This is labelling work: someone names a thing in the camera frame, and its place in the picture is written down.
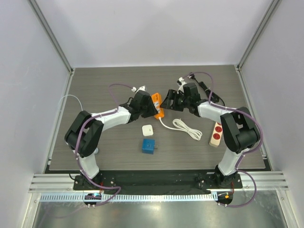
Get orange power strip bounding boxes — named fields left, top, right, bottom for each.
left=151, top=93, right=164, bottom=120

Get white square plug adapter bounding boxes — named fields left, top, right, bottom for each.
left=142, top=124, right=154, bottom=137

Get white power cord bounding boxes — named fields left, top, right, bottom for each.
left=158, top=116, right=203, bottom=142

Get blue cube plug adapter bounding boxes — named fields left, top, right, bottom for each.
left=142, top=138, right=158, bottom=154

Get beige power strip red sockets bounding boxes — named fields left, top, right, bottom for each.
left=209, top=122, right=223, bottom=147

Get thin white usb cable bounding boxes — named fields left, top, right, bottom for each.
left=57, top=94, right=84, bottom=114

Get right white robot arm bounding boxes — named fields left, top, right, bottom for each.
left=160, top=83, right=261, bottom=188

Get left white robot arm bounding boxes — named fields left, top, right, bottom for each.
left=64, top=90, right=157, bottom=190

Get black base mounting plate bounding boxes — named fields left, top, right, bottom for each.
left=73, top=170, right=243, bottom=194

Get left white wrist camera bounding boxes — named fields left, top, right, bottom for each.
left=131, top=85, right=146, bottom=94

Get black power cord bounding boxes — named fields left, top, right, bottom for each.
left=187, top=73, right=226, bottom=106

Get white slotted cable duct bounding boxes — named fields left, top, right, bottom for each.
left=40, top=192, right=218, bottom=203

